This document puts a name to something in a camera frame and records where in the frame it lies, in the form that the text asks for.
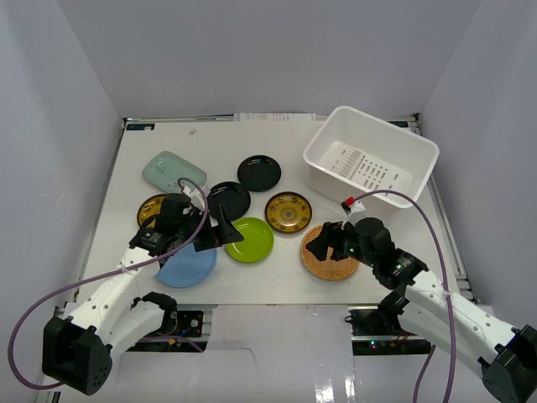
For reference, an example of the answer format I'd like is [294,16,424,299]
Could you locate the lime green round plate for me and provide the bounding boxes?
[225,217,274,264]

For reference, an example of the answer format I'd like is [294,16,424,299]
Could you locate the white plastic bin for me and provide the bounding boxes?
[303,106,440,209]

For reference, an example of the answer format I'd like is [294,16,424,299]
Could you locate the yellow patterned plate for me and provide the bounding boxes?
[264,191,313,234]
[137,194,166,228]

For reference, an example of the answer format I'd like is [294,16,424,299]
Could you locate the black glossy round plate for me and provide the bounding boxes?
[207,181,251,222]

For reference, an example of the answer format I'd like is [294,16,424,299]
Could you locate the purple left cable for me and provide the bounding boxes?
[7,176,211,390]

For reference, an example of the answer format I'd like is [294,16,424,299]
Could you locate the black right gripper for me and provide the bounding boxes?
[306,217,378,269]

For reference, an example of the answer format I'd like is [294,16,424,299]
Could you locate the white paper sheets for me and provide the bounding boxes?
[233,113,317,122]

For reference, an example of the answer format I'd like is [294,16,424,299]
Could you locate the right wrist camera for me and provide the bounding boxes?
[341,197,366,228]

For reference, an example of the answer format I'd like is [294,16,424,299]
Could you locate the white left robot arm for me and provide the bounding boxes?
[42,196,243,396]

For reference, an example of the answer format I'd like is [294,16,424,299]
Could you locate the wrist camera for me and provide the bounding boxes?
[182,186,206,211]
[341,197,366,228]

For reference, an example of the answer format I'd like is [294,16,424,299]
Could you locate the blue logo sticker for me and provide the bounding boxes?
[389,121,409,128]
[125,123,155,131]

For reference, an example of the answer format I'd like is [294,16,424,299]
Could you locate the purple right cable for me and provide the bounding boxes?
[354,189,456,403]

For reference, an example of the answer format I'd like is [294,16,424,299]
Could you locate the blue logo sticker left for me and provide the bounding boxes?
[125,123,155,131]

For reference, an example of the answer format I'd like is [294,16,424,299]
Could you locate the woven bamboo round plate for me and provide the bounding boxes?
[300,225,360,281]

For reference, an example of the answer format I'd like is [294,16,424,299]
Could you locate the light green rectangular plate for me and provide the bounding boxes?
[142,151,207,193]

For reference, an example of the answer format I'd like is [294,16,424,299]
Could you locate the purple cable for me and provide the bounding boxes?
[7,176,211,390]
[354,189,456,403]

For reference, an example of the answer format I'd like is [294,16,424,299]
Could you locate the light blue round plate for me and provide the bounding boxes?
[155,244,217,288]

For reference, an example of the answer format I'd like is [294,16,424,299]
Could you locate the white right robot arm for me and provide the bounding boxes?
[305,218,536,402]

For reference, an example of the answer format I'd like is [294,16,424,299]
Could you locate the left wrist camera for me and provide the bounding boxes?
[182,186,206,211]

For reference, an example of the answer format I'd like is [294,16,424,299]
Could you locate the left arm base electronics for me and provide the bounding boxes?
[131,310,211,353]

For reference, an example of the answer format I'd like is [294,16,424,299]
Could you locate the blue logo sticker right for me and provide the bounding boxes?
[389,121,409,128]

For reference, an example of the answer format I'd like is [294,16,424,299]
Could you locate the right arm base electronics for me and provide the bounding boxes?
[345,306,431,357]

